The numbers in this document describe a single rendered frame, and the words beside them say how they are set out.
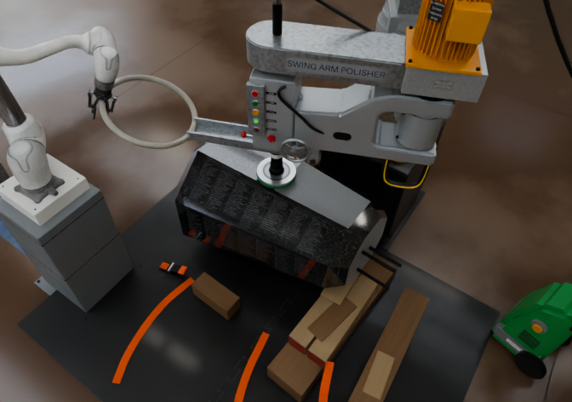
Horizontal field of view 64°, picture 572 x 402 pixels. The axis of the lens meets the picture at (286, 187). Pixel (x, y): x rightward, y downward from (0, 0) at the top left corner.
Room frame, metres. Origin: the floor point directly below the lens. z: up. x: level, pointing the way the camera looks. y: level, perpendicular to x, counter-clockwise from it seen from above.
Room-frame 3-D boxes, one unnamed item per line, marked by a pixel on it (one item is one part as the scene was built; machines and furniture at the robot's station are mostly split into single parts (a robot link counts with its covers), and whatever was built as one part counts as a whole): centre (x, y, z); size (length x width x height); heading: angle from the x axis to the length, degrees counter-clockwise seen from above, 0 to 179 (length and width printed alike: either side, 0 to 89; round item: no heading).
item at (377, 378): (0.91, -0.54, 0.13); 0.25 x 0.10 x 0.01; 155
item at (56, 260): (1.56, 1.28, 0.40); 0.50 x 0.50 x 0.80; 57
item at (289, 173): (1.72, 0.05, 0.87); 0.21 x 0.21 x 0.01
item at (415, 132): (1.61, -0.60, 1.34); 0.19 x 0.19 x 0.20
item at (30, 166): (1.57, 1.28, 1.05); 0.18 x 0.16 x 0.22; 22
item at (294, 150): (1.59, -0.04, 1.20); 0.15 x 0.10 x 0.15; 80
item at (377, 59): (1.67, -0.29, 1.62); 0.96 x 0.25 x 0.17; 80
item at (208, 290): (1.39, 0.42, 0.07); 0.30 x 0.12 x 0.12; 54
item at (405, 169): (2.26, -0.63, 0.37); 0.66 x 0.66 x 0.74; 56
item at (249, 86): (1.62, 0.14, 1.37); 0.08 x 0.03 x 0.28; 80
